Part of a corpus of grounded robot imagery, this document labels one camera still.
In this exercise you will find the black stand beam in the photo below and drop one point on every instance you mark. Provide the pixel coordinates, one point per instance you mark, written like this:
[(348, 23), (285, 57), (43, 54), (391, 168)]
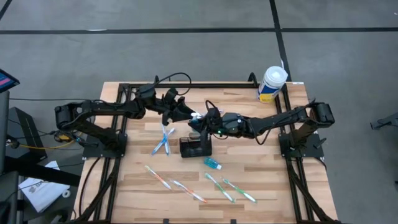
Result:
[(46, 175)]

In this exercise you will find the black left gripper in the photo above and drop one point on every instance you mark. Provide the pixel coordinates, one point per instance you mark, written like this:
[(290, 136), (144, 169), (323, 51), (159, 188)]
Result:
[(160, 105)]

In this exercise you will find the green toothbrush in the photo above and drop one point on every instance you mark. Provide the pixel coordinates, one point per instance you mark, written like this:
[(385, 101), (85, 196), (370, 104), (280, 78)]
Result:
[(239, 190), (220, 188)]

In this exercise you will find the white tape roll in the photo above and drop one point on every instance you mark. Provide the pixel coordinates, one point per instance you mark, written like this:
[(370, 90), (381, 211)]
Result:
[(66, 193)]

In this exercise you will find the blue mouthwash bottle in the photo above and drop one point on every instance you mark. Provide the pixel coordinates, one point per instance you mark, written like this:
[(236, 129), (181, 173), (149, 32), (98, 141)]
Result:
[(211, 162), (195, 116)]

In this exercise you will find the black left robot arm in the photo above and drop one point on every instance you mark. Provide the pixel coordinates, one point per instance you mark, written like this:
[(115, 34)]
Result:
[(102, 107)]

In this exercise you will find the black computer box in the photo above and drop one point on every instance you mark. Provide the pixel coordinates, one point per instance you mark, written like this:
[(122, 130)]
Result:
[(26, 133)]

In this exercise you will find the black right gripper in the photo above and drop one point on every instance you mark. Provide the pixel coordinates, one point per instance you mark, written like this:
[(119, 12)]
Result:
[(214, 128)]

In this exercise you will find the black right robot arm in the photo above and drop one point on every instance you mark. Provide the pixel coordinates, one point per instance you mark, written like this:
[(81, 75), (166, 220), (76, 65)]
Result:
[(273, 119)]

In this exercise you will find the black aluminium table frame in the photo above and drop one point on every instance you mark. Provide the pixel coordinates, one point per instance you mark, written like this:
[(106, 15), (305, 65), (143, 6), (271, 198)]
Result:
[(202, 85)]

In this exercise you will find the white paper sheet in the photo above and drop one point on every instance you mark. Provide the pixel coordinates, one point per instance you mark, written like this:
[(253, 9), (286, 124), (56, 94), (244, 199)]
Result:
[(42, 189)]

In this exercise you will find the orange toothbrush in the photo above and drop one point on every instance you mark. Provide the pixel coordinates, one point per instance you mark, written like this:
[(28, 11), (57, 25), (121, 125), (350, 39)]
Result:
[(158, 178), (189, 192)]

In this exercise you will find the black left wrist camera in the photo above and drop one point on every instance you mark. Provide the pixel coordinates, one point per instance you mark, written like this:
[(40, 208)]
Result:
[(146, 90)]

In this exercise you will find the screen with pink stripe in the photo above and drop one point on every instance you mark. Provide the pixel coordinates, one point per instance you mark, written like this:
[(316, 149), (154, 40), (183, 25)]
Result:
[(6, 80)]

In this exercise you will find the white blue yellow wipes canister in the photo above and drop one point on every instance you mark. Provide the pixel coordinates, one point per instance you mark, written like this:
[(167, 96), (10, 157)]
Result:
[(272, 84)]

